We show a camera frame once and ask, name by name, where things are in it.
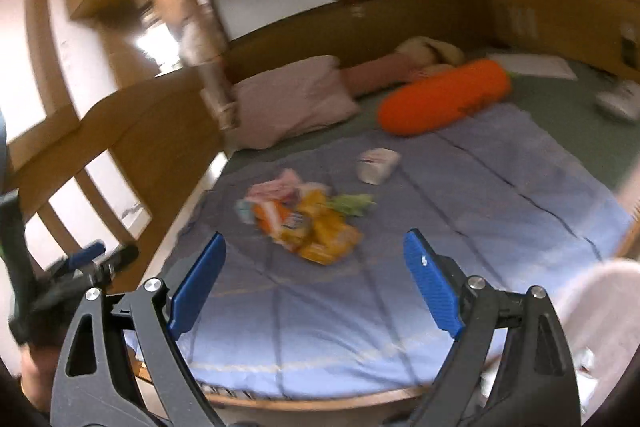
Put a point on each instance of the white handheld appliance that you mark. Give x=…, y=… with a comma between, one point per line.
x=620, y=102

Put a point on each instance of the orange carrot plush pillow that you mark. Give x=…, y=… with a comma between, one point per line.
x=440, y=99

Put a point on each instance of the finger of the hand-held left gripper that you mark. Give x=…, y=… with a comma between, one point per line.
x=120, y=256
x=87, y=253

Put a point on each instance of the frosted glass window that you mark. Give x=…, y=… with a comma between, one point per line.
x=275, y=4

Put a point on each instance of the pink wrapper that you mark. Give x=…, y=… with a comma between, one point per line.
x=277, y=186

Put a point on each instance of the white flat board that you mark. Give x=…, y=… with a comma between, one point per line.
x=532, y=66

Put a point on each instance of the hanging pale cloth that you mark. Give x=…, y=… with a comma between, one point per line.
x=220, y=97

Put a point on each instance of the striped plush toy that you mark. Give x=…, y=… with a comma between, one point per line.
x=380, y=72

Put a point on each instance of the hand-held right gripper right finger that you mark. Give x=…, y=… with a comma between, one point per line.
x=432, y=287

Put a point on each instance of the light blue wrapper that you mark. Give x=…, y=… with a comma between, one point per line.
x=246, y=209

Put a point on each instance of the wooden bunk bed frame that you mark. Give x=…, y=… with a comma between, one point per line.
x=125, y=122

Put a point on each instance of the orange packet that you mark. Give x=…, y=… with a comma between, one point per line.
x=270, y=214

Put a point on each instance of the pale pink waste bin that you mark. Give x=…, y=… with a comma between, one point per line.
x=600, y=307

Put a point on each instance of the light green wrapper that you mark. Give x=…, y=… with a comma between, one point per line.
x=352, y=203

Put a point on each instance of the white paper cup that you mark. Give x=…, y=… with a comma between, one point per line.
x=377, y=164

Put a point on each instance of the blue checked blanket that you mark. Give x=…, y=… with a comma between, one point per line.
x=500, y=187

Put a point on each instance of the white fluffy plush toy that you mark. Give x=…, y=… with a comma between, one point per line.
x=192, y=37

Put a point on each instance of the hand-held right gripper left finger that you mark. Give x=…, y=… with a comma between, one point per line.
x=197, y=287

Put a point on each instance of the pink pillow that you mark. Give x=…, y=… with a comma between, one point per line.
x=295, y=102

